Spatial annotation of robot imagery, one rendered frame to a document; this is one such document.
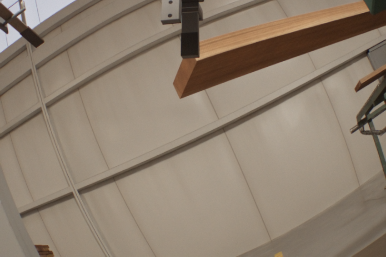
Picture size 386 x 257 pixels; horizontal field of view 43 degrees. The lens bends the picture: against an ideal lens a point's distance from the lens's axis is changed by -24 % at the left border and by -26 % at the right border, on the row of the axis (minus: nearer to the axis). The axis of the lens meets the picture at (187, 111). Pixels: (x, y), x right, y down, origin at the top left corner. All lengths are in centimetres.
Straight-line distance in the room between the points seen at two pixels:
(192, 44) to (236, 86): 829
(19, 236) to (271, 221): 835
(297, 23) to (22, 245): 117
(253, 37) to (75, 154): 812
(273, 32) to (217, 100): 766
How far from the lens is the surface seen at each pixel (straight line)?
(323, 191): 903
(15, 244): 73
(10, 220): 73
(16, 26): 114
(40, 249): 392
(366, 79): 321
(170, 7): 83
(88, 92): 969
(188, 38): 95
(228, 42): 154
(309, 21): 166
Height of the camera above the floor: 45
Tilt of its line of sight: 13 degrees up
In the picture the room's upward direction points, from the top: 25 degrees counter-clockwise
